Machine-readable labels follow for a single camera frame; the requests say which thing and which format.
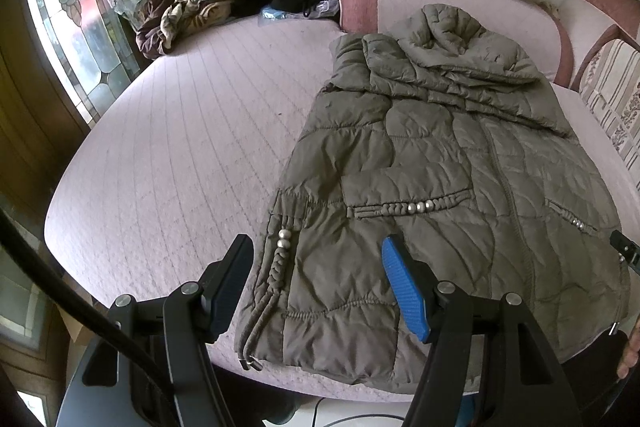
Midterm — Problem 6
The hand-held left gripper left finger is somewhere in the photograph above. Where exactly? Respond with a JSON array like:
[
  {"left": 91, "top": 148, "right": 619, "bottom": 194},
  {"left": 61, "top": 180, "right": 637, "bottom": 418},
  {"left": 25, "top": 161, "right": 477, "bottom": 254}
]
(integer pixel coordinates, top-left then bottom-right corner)
[{"left": 55, "top": 234, "right": 256, "bottom": 427}]

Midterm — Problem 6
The olive quilted puffer jacket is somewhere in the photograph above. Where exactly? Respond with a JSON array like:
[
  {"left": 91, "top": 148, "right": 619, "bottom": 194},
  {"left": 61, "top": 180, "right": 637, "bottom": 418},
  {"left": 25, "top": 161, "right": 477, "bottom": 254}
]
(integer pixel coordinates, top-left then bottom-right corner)
[{"left": 234, "top": 3, "right": 632, "bottom": 395}]

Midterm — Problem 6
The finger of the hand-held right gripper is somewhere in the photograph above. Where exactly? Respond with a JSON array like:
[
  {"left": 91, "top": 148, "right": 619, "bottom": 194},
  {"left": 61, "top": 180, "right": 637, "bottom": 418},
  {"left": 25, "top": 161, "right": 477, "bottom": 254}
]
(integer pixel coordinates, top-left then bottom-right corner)
[{"left": 611, "top": 229, "right": 640, "bottom": 278}]

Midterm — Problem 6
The black cable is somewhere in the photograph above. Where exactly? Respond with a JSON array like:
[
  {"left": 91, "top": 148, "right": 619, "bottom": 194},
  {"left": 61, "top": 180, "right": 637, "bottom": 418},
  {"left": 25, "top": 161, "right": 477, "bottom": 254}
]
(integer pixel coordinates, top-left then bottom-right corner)
[{"left": 0, "top": 209, "right": 173, "bottom": 427}]

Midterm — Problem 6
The brown floral blanket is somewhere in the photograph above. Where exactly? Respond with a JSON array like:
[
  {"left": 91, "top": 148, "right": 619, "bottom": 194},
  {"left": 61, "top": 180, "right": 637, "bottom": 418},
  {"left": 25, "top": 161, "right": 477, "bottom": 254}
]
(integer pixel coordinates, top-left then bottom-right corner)
[{"left": 136, "top": 0, "right": 281, "bottom": 60}]

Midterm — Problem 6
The person's right hand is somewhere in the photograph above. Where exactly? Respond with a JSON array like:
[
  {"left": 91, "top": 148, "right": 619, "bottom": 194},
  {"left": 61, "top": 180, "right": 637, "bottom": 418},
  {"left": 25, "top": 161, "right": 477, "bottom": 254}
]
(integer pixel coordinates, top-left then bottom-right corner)
[{"left": 616, "top": 314, "right": 640, "bottom": 380}]

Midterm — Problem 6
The wooden armchair with striped cushion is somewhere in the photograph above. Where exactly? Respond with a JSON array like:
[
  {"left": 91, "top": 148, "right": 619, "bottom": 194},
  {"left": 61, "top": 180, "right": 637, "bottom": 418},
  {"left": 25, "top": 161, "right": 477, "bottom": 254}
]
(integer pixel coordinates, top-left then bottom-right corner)
[{"left": 570, "top": 0, "right": 640, "bottom": 168}]

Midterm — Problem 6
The stained glass window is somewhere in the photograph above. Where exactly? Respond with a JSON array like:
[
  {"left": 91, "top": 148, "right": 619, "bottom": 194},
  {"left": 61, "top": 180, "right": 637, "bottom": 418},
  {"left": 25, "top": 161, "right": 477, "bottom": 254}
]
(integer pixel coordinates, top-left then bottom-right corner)
[{"left": 22, "top": 0, "right": 146, "bottom": 125}]

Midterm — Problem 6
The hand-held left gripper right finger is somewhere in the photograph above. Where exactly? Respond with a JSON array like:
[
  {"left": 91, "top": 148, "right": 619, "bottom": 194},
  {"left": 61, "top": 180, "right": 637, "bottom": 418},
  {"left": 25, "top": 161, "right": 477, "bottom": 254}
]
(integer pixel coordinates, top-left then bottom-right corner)
[{"left": 381, "top": 234, "right": 583, "bottom": 427}]

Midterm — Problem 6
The clear plastic wrapper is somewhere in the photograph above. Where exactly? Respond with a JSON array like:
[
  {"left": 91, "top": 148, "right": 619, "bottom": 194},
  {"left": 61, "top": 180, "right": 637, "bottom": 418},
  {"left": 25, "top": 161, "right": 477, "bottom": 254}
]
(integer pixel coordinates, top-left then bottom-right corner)
[{"left": 304, "top": 0, "right": 342, "bottom": 20}]

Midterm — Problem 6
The wooden door panel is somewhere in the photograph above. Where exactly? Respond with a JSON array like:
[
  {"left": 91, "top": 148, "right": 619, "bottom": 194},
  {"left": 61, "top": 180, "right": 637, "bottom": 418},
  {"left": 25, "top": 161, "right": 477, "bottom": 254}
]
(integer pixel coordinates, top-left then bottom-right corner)
[{"left": 0, "top": 0, "right": 91, "bottom": 208}]

